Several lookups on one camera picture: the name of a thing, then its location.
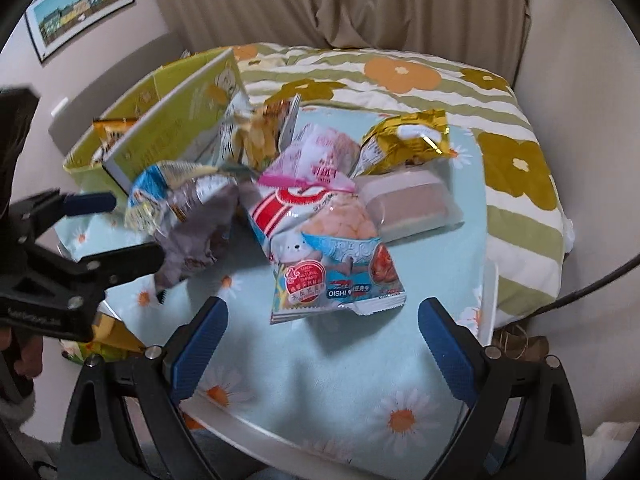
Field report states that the blue yellow snack bag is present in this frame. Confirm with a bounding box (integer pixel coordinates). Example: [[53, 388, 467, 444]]
[[125, 160, 238, 235]]

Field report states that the Oishi prawn cracker bag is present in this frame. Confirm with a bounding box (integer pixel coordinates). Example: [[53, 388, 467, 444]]
[[240, 182, 407, 324]]

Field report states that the gold foil snack bag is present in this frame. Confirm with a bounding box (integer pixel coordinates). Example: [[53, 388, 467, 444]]
[[352, 108, 451, 177]]

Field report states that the left hand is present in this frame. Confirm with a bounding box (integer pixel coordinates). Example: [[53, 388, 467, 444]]
[[0, 326, 43, 379]]

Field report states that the light blue daisy tablecloth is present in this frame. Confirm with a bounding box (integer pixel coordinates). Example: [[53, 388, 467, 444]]
[[54, 106, 497, 466]]

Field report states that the floral striped bed quilt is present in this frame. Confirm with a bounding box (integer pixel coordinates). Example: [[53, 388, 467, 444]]
[[232, 42, 570, 325]]

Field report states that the grey headboard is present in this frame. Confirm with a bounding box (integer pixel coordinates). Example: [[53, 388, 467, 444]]
[[49, 32, 184, 156]]

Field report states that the pink wrapped cake pack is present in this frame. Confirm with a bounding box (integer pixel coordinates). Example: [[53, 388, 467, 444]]
[[355, 169, 463, 243]]

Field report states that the green cardboard box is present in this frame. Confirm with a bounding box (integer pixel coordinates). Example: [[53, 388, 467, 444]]
[[63, 48, 244, 200]]

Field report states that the nut snack bag white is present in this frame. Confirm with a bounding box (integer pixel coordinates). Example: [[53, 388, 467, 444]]
[[214, 93, 300, 172]]

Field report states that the pink white candy bag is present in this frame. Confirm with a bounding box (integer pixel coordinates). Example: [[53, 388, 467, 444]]
[[257, 124, 360, 193]]

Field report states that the framed houses picture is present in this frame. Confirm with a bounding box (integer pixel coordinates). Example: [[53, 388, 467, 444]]
[[25, 0, 136, 64]]

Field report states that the beige curtain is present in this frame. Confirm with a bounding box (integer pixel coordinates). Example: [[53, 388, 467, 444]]
[[156, 0, 529, 82]]

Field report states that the white wall switch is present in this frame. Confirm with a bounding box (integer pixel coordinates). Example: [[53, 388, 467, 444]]
[[50, 96, 70, 118]]

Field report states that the black cable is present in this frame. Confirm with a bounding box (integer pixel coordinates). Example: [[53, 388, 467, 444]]
[[524, 253, 640, 321]]

